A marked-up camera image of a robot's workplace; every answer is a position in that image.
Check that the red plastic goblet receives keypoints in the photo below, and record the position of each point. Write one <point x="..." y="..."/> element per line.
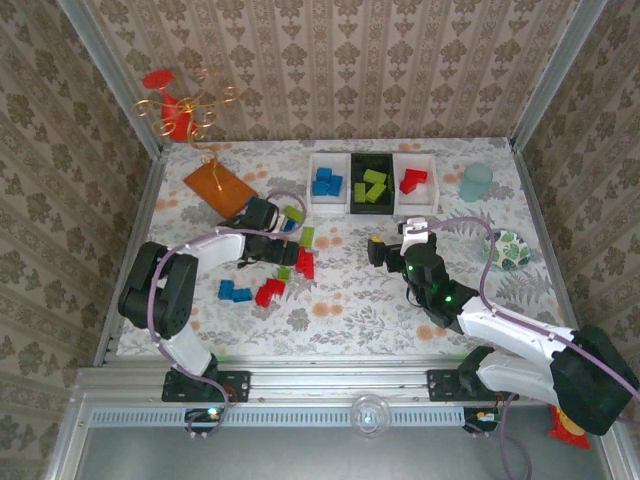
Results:
<point x="170" y="112"/>

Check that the aluminium side rail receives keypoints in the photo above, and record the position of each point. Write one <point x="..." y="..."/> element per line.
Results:
<point x="132" y="225"/>
<point x="547" y="250"/>

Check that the small green lego brick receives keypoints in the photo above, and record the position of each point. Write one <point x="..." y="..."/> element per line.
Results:
<point x="284" y="273"/>

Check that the small circuit board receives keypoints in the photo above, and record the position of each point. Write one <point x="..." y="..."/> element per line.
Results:
<point x="210" y="415"/>
<point x="482" y="417"/>

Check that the leaf patterned bowl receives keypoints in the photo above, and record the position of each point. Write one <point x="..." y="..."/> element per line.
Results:
<point x="510" y="250"/>

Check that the white plastic container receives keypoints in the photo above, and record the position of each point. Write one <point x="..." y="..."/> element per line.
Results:
<point x="330" y="202"/>
<point x="425" y="197"/>

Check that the blue lego brick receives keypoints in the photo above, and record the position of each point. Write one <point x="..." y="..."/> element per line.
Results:
<point x="319" y="188"/>
<point x="289" y="226"/>
<point x="336" y="184"/>
<point x="226" y="289"/>
<point x="325" y="174"/>
<point x="241" y="295"/>

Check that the black plastic container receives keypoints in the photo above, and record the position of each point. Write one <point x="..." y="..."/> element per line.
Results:
<point x="372" y="207"/>

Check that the clear glass dome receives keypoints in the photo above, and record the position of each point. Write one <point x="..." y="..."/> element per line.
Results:
<point x="370" y="416"/>

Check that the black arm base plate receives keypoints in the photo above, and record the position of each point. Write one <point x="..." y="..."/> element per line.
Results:
<point x="235" y="386"/>
<point x="445" y="385"/>

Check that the translucent blue cup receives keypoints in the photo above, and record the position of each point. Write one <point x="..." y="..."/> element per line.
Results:
<point x="476" y="182"/>

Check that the aluminium frame post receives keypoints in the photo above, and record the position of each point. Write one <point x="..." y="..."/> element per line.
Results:
<point x="555" y="80"/>
<point x="112" y="75"/>

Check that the red snack packet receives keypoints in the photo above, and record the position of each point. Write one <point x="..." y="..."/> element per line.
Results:
<point x="567" y="437"/>

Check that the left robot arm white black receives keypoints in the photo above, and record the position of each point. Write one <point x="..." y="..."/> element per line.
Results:
<point x="215" y="247"/>

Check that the red L-shaped lego piece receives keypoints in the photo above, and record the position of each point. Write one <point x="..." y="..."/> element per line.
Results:
<point x="270" y="291"/>

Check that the orange wooden board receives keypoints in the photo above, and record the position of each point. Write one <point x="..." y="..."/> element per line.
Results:
<point x="220" y="192"/>

